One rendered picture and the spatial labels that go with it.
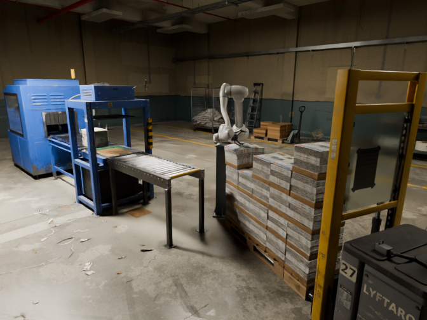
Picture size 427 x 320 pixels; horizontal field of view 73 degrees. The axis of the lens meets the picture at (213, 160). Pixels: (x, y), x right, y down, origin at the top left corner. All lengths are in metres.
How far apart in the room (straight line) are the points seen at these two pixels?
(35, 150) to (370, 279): 5.67
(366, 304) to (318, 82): 8.46
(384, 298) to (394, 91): 7.74
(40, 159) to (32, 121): 0.72
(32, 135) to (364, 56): 8.40
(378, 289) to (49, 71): 11.15
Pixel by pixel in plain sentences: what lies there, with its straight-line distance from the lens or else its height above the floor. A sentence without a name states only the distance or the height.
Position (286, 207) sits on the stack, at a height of 0.71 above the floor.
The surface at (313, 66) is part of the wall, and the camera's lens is 10.13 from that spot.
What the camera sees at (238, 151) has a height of 1.04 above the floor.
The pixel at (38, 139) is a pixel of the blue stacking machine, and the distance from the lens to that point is 6.31.
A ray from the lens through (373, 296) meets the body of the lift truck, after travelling 2.08.
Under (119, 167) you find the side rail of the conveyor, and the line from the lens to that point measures 3.92.
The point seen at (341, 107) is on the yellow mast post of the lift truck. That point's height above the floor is 1.63.
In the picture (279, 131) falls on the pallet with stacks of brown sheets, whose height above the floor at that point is 0.39.
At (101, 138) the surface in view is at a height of 0.93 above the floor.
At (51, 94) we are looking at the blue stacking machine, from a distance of 6.31.
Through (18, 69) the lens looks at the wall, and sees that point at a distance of 11.50.
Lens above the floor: 1.75
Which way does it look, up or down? 14 degrees down
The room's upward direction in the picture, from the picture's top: straight up
